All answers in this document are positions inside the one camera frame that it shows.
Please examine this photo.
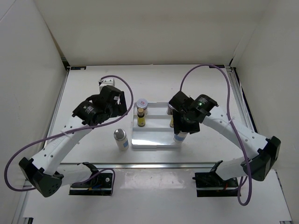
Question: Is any yellow-label small bottle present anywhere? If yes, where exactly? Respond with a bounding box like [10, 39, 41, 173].
[137, 108, 145, 127]
[170, 117, 174, 128]

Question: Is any silver-cap white bottle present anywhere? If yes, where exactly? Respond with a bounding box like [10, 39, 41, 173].
[114, 128, 129, 151]
[173, 132, 188, 142]

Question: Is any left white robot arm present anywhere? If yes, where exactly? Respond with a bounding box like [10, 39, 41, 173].
[19, 85, 127, 197]

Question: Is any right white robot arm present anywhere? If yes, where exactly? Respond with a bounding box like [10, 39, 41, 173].
[169, 91, 281, 187]

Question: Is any white divided organizer tray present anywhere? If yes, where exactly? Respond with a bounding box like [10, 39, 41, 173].
[131, 102, 181, 151]

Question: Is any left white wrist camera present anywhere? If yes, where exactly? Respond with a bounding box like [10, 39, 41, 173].
[98, 78, 115, 92]

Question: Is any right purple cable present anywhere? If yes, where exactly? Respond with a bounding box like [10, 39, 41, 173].
[179, 64, 253, 206]

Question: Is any purple cable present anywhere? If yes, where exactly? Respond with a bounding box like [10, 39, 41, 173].
[4, 75, 134, 192]
[179, 64, 253, 206]

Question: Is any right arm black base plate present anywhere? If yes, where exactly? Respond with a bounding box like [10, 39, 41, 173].
[192, 173, 239, 197]

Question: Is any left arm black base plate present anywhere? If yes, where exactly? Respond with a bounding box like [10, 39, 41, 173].
[69, 172, 115, 196]

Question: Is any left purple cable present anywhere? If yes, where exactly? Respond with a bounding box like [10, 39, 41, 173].
[4, 75, 134, 192]

